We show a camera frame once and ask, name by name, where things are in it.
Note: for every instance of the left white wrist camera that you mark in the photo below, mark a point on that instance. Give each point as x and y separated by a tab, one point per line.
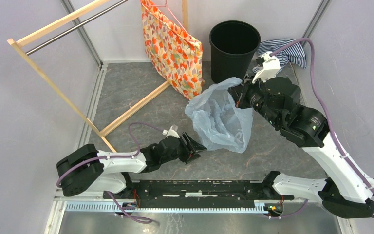
172	131

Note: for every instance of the light blue plastic bag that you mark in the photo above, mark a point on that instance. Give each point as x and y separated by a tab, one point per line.
217	121

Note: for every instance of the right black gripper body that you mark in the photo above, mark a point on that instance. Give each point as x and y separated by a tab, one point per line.
252	95

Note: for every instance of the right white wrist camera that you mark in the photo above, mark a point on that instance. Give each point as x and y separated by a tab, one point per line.
269	66

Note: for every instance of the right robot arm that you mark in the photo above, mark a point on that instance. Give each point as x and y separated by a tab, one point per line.
347	191

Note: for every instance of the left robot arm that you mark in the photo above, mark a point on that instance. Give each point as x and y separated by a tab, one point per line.
90	169

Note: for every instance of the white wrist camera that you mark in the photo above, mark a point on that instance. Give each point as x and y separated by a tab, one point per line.
269	66
172	131

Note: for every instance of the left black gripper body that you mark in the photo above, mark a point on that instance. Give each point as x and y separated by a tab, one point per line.
180	152

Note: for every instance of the pink clothes hanger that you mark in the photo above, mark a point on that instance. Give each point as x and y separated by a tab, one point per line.
170	17

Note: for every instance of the blue striped cloth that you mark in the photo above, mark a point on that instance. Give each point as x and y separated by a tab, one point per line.
294	54

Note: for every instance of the black plastic trash bin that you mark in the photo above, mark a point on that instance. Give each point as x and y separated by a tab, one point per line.
233	44

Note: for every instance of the wooden clothes rack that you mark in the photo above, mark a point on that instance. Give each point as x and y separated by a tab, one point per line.
34	118

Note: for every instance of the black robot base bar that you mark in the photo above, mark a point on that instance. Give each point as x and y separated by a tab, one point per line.
199	193

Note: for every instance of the floral orange cloth bag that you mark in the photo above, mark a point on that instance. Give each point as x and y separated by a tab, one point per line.
175	54

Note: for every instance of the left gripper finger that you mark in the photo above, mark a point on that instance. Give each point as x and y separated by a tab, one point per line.
192	158
193	148

